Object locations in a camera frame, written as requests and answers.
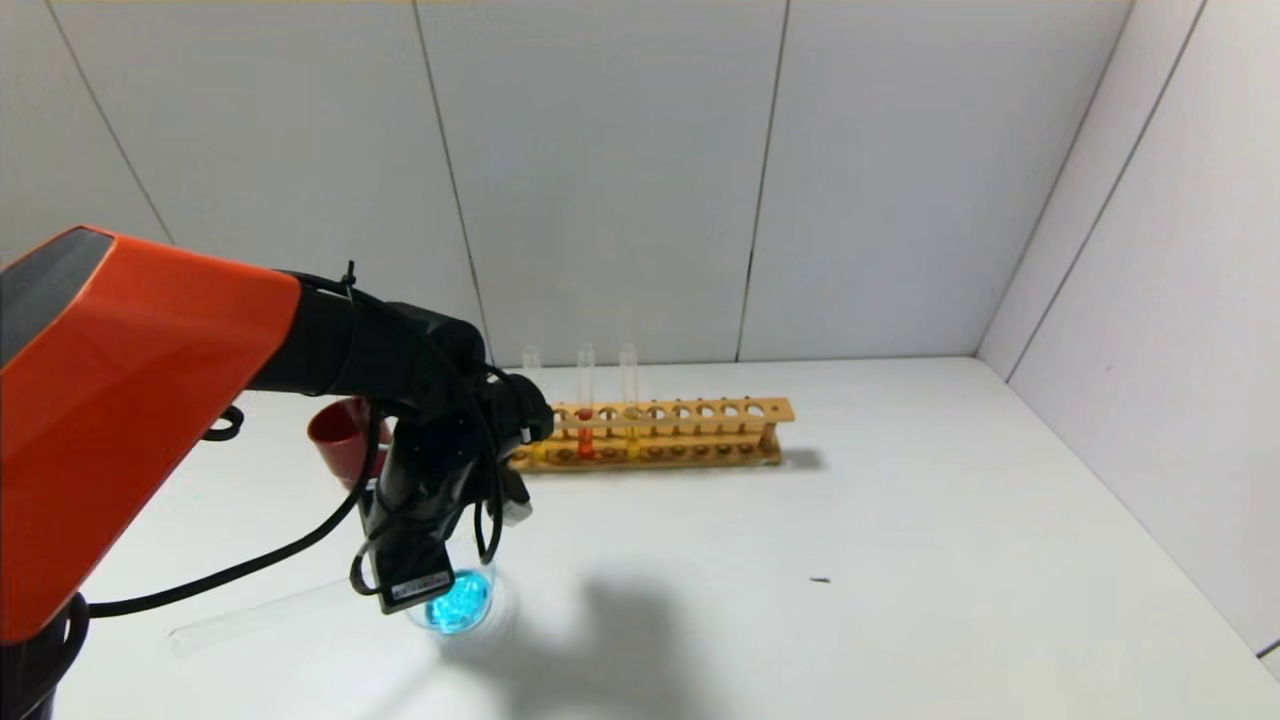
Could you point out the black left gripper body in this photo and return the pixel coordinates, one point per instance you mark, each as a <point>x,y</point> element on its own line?
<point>414,578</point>

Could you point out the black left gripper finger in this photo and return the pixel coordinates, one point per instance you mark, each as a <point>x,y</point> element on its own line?
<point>412,575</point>

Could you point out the blue pigment test tube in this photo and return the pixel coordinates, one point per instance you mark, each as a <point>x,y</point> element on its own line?
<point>250,615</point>

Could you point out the deep yellow pigment test tube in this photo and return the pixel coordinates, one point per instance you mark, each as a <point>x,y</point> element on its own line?
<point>540,452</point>

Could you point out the orange and black left arm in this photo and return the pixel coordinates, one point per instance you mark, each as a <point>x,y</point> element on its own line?
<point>150,400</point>

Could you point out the red pigment test tube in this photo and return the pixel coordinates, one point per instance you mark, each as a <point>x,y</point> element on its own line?
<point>586,442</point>

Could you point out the pale yellow pigment test tube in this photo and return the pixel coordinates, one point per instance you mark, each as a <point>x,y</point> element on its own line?
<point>632,444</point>

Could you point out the wooden test tube rack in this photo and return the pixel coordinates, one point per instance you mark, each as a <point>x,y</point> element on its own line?
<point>782,409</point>

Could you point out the clear glass dish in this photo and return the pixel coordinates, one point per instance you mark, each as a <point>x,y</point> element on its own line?
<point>468,605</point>

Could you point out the dark red cup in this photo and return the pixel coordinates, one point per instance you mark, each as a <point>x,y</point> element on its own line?
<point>338,440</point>

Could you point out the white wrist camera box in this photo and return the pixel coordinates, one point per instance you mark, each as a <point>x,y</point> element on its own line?
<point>516,512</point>

